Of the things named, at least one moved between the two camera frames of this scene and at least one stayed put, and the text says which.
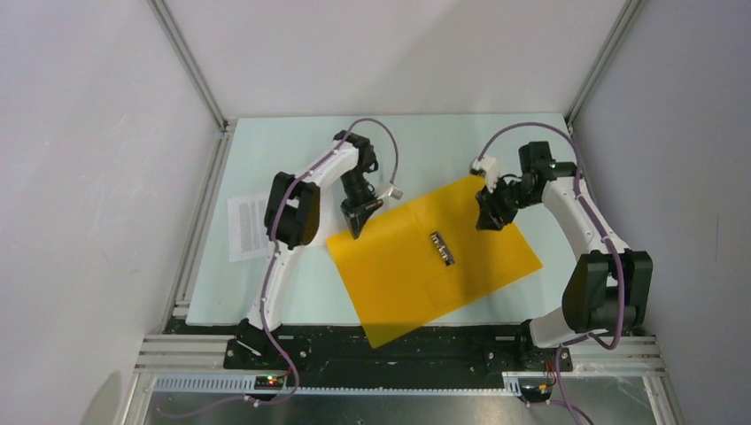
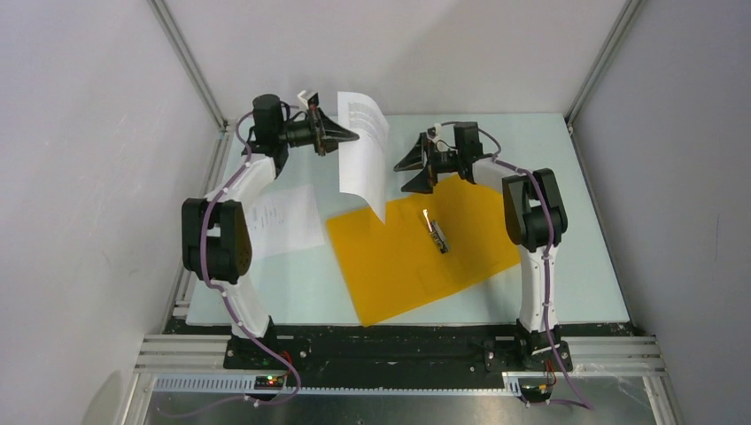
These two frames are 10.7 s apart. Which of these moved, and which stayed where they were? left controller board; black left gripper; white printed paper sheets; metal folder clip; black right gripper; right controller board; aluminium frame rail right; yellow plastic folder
Moved: metal folder clip; yellow plastic folder; white printed paper sheets; black right gripper; black left gripper
Stayed: right controller board; left controller board; aluminium frame rail right
